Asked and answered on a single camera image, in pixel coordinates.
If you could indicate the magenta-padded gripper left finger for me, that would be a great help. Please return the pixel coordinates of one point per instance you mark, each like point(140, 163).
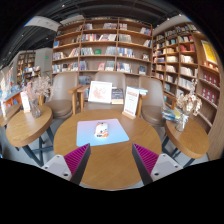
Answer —
point(76, 159)

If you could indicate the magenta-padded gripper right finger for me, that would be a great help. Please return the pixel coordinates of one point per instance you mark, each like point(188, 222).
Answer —
point(146, 160)

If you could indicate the white orange black computer mouse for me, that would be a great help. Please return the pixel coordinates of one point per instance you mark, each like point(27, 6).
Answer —
point(101, 130)

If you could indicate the pink blue gradient mouse pad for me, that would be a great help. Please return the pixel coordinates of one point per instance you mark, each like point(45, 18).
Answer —
point(116, 133)

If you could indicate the round wooden side table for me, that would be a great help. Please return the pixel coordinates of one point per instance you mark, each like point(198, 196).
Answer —
point(26, 128)
point(190, 140)

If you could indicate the brown padded wooden armchair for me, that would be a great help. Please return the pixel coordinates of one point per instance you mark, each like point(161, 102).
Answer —
point(151, 110)
point(63, 100)
point(115, 78)

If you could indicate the stack of colourful books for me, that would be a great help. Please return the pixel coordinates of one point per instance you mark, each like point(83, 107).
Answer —
point(170, 115)

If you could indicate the glass vase with dried flowers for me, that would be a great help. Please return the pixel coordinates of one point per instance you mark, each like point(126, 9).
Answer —
point(183, 116)
point(35, 106)

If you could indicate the white sign on wooden base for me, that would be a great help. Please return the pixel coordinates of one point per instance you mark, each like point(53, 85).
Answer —
point(131, 101)

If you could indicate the light blue book stack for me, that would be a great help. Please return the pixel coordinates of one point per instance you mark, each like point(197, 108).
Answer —
point(143, 90)

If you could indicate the white framed red floral picture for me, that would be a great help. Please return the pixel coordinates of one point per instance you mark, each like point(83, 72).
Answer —
point(100, 92)

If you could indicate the dark cover book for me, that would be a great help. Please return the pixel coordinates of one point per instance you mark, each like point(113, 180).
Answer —
point(117, 95)

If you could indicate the small white table card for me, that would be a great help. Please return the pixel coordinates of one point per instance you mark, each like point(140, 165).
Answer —
point(25, 101)

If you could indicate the small distant wooden bookshelf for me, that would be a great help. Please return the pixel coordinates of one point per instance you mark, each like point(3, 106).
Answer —
point(28, 66)

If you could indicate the angled wooden bookshelf unit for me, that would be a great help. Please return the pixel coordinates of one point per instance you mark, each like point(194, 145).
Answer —
point(180, 60)

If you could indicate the wide wooden bookshelf unit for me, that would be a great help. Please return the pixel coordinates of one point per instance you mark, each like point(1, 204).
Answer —
point(100, 43)

